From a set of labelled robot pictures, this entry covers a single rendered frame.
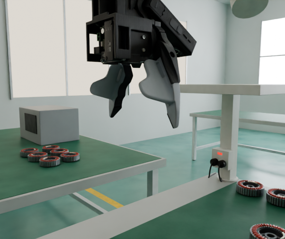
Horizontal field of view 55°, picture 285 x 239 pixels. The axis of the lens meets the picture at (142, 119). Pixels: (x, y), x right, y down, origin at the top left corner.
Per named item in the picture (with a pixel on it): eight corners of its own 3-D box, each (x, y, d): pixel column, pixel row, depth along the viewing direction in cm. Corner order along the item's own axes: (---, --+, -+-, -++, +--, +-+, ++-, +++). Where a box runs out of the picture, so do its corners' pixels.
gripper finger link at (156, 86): (146, 133, 32) (119, 68, 35) (181, 127, 36) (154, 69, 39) (162, 119, 30) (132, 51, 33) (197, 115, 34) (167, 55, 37)
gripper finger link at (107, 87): (78, 107, 44) (94, 57, 39) (109, 105, 48) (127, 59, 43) (86, 120, 43) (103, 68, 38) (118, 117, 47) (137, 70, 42)
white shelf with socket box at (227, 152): (253, 220, 94) (260, 84, 88) (172, 189, 121) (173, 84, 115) (292, 193, 117) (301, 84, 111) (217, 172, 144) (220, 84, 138)
